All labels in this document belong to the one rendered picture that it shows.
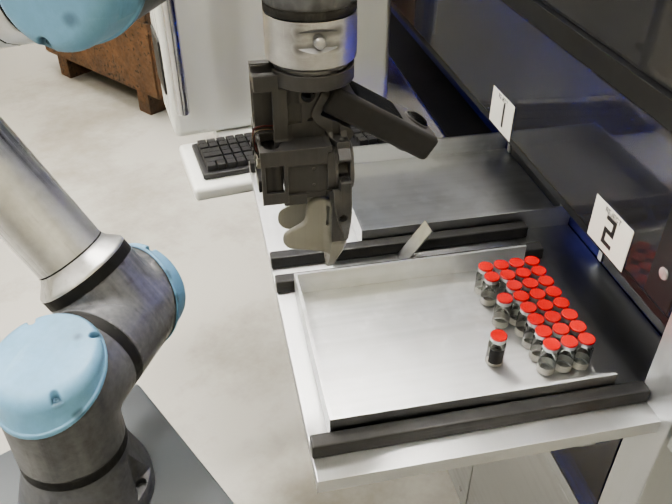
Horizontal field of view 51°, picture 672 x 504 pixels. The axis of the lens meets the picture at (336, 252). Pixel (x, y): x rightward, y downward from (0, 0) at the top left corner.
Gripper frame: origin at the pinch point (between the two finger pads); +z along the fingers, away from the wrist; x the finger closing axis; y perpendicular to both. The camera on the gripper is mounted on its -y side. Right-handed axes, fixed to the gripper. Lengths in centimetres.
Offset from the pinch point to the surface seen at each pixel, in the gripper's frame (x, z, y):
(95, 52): -301, 86, 60
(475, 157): -51, 21, -37
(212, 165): -68, 27, 11
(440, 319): -10.4, 21.3, -16.4
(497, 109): -42, 8, -36
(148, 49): -265, 74, 32
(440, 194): -40, 21, -27
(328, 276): -19.6, 19.0, -3.0
